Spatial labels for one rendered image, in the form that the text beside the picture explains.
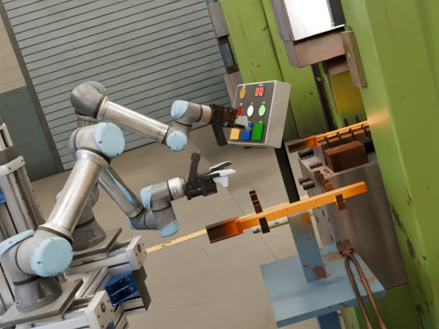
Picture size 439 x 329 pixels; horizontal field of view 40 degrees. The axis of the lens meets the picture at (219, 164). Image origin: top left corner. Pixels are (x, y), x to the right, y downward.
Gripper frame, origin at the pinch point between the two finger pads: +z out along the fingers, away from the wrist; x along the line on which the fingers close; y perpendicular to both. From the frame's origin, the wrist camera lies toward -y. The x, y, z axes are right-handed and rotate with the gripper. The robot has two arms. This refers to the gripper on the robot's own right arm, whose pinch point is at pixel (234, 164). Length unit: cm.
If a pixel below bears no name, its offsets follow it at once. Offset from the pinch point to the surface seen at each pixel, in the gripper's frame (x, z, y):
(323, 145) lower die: 7.4, 31.7, 1.2
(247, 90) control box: -63, 17, -17
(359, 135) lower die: 7.4, 44.7, 1.4
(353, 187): 60, 27, 2
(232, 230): 59, -6, 4
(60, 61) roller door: -775, -202, -71
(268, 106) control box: -42.8, 21.8, -10.6
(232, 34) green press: -482, 49, -36
